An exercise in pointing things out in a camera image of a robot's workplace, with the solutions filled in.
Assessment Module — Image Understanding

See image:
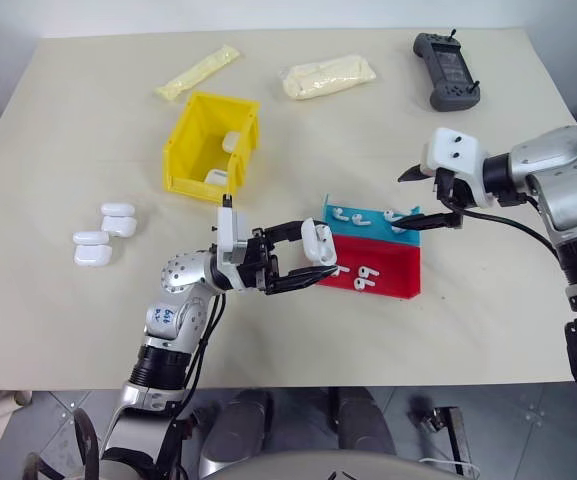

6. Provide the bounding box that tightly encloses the white floor cable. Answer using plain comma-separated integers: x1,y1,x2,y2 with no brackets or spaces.
419,456,470,475

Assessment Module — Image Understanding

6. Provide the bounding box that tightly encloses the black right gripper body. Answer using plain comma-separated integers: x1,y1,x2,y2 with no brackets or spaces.
433,168,472,217

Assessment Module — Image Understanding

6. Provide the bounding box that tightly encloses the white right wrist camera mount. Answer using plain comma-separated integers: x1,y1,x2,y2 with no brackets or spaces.
420,126,495,209

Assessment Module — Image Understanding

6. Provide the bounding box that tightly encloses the red plastic earbud tray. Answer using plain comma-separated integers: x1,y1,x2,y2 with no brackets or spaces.
314,233,424,302

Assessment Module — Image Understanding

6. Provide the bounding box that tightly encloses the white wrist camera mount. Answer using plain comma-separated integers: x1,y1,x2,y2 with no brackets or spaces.
420,126,495,209
215,193,252,292

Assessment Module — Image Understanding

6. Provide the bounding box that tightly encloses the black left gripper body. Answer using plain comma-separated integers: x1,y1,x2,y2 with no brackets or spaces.
237,227,278,295

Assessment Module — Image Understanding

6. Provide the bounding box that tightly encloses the yellow plastic bin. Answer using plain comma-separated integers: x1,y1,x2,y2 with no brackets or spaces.
161,91,262,204

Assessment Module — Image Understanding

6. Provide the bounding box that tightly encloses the long yellow plastic packet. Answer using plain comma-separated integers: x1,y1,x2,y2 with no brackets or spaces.
154,44,242,103

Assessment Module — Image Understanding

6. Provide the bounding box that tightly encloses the dark rounded robot leg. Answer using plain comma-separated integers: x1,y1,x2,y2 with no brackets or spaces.
336,386,398,457
201,388,275,476

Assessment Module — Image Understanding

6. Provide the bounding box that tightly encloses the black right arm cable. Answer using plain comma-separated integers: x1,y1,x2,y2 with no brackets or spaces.
440,197,569,264

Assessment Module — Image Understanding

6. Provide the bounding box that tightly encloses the grey robot torso edge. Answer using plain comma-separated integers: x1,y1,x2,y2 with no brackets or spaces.
206,448,472,480

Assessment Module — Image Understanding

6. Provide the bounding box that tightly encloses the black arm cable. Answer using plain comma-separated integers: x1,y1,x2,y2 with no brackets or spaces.
440,197,569,264
170,293,228,451

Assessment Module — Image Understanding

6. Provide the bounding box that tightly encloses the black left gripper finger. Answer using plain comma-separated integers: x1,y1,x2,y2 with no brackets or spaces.
266,265,341,297
262,217,315,248

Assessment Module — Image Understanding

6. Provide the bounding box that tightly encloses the teal plastic earbud tray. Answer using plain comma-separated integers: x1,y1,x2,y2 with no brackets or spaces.
322,193,422,249

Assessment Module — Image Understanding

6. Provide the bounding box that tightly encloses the wide cream plastic packet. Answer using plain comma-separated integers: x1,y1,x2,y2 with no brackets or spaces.
278,53,379,102

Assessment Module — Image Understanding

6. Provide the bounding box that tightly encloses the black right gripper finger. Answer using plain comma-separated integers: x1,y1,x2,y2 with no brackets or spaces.
396,212,465,233
397,164,437,184

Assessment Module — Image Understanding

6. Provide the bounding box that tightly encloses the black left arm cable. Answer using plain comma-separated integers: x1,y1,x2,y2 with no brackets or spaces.
170,293,228,451

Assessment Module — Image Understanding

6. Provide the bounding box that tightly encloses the metal floor stand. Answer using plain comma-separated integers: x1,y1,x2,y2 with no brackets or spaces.
406,403,475,477

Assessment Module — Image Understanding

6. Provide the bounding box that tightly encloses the grey handheld remote controller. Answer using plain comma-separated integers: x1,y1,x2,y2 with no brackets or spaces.
412,29,484,113

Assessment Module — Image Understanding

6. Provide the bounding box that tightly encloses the black ring frame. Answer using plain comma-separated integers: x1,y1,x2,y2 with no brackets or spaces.
21,407,102,480

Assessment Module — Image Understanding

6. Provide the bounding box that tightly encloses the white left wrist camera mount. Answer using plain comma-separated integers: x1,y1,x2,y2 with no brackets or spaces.
215,193,252,292

